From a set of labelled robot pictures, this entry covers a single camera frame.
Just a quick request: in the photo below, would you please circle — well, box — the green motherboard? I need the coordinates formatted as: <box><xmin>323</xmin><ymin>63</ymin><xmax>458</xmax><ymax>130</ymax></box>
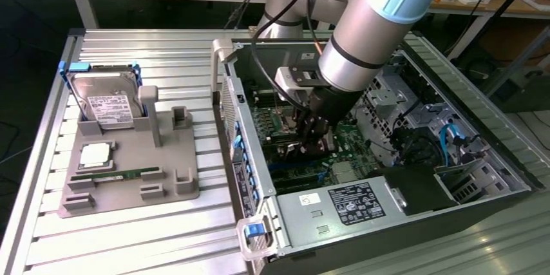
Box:
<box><xmin>251</xmin><ymin>90</ymin><xmax>384</xmax><ymax>194</ymax></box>

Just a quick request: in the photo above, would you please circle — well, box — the grey parts rack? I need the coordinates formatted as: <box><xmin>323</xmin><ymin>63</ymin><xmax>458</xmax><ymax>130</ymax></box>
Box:
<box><xmin>58</xmin><ymin>85</ymin><xmax>202</xmax><ymax>220</ymax></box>

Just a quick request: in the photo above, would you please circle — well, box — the grey power supply unit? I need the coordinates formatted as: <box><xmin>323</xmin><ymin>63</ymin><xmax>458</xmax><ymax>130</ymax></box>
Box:
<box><xmin>277</xmin><ymin>176</ymin><xmax>409</xmax><ymax>245</ymax></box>

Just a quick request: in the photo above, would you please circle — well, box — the blue case latch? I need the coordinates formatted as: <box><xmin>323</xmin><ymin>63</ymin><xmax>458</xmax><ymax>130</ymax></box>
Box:
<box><xmin>243</xmin><ymin>223</ymin><xmax>265</xmax><ymax>239</ymax></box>

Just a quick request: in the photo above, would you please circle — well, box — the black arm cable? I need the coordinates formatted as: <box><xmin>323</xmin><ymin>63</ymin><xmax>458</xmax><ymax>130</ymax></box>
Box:
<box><xmin>251</xmin><ymin>0</ymin><xmax>327</xmax><ymax>102</ymax></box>

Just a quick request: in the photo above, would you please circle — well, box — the green RAM stick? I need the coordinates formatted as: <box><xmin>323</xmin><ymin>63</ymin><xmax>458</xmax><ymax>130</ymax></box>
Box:
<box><xmin>70</xmin><ymin>167</ymin><xmax>163</xmax><ymax>182</ymax></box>

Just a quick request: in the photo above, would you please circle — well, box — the metal drive cage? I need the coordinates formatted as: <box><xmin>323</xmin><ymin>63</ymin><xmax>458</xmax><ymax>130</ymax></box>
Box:
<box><xmin>357</xmin><ymin>62</ymin><xmax>432</xmax><ymax>147</ymax></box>

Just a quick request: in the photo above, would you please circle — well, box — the silver chipset heat sink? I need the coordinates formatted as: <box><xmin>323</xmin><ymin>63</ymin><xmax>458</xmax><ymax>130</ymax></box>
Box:
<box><xmin>333</xmin><ymin>164</ymin><xmax>365</xmax><ymax>181</ymax></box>

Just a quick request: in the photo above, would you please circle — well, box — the silver hard disk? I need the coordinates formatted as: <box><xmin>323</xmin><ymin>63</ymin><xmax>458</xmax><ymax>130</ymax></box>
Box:
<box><xmin>70</xmin><ymin>71</ymin><xmax>146</xmax><ymax>125</ymax></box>

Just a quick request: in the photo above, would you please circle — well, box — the metal disk bay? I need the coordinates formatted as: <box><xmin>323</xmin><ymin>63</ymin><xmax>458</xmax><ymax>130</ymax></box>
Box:
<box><xmin>433</xmin><ymin>155</ymin><xmax>532</xmax><ymax>205</ymax></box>

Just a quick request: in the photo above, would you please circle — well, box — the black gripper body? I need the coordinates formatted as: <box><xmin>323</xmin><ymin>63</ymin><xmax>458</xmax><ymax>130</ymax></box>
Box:
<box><xmin>303</xmin><ymin>87</ymin><xmax>358</xmax><ymax>124</ymax></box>

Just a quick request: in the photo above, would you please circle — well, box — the silver CPU chip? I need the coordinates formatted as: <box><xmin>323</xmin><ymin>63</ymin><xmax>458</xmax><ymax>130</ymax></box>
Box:
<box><xmin>79</xmin><ymin>142</ymin><xmax>117</xmax><ymax>169</ymax></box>

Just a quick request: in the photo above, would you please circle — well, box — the blue disk carrier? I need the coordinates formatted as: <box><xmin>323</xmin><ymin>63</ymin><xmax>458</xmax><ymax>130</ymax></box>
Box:
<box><xmin>56</xmin><ymin>60</ymin><xmax>146</xmax><ymax>121</ymax></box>

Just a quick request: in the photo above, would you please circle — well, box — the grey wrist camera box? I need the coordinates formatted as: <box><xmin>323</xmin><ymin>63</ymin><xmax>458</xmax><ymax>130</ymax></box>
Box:
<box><xmin>274</xmin><ymin>66</ymin><xmax>322</xmax><ymax>102</ymax></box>

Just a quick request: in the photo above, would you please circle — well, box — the black open PC case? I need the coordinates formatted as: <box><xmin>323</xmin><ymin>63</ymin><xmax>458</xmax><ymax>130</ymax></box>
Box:
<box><xmin>210</xmin><ymin>37</ymin><xmax>546</xmax><ymax>275</ymax></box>

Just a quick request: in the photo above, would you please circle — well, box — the blue disk wire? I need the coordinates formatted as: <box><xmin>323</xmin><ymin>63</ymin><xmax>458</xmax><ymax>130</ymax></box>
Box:
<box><xmin>438</xmin><ymin>119</ymin><xmax>465</xmax><ymax>168</ymax></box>

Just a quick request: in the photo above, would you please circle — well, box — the dark equipment box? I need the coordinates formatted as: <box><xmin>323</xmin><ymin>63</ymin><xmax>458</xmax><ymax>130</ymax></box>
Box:
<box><xmin>492</xmin><ymin>70</ymin><xmax>550</xmax><ymax>113</ymax></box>

